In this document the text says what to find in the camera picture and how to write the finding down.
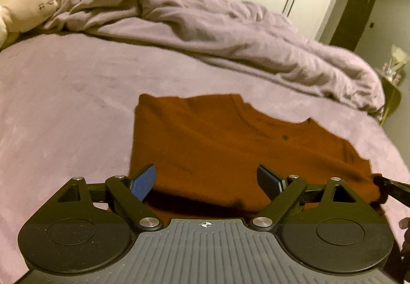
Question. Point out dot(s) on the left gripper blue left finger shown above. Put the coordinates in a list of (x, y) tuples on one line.
[(142, 182)]

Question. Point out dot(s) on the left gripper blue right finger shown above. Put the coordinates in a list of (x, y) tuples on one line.
[(270, 182)]

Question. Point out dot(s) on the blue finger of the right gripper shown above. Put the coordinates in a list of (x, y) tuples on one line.
[(398, 190)]

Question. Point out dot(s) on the brown knit cardigan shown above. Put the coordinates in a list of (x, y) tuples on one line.
[(207, 149)]

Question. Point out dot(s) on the person's right hand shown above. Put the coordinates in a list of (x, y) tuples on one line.
[(404, 224)]

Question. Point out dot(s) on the small side table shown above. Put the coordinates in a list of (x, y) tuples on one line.
[(392, 96)]

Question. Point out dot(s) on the purple bed sheet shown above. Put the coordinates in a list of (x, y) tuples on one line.
[(67, 109)]

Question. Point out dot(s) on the purple crumpled duvet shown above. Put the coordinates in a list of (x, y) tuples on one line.
[(243, 36)]

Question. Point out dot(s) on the cream plush toy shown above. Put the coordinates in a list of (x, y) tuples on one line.
[(20, 16)]

